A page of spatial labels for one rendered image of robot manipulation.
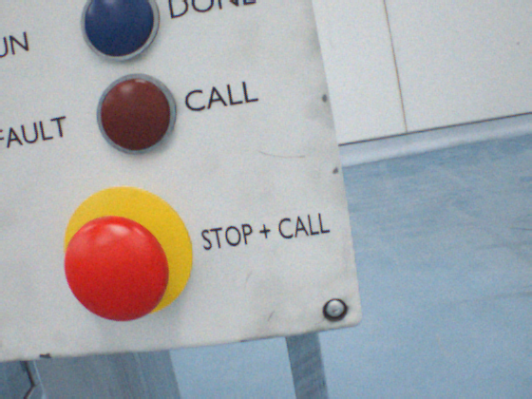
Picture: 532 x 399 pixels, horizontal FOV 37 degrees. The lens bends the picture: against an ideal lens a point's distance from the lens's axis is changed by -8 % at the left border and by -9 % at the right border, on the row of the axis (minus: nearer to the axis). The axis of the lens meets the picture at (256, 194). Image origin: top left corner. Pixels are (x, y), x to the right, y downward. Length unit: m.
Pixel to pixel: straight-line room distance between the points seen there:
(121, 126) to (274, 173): 0.06
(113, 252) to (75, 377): 0.14
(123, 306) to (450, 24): 3.99
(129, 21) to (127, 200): 0.07
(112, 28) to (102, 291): 0.09
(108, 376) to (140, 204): 0.13
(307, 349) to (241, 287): 1.30
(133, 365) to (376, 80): 3.80
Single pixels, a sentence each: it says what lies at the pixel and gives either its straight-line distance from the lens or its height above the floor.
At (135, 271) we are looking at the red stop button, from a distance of 0.30.
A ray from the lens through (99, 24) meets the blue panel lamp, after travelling 0.31.
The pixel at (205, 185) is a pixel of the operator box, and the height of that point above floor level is 0.89.
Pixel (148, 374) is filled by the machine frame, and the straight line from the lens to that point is 0.43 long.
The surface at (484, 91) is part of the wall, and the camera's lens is 4.34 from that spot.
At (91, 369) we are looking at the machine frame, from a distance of 0.43.
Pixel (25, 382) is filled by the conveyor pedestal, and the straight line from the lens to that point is 2.07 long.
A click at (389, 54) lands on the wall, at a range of 4.18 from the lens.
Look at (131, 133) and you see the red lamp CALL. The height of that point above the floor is 0.92.
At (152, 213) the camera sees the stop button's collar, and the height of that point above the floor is 0.88.
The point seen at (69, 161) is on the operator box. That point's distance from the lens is 0.33.
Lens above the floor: 0.96
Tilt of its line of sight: 14 degrees down
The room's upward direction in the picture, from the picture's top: 10 degrees counter-clockwise
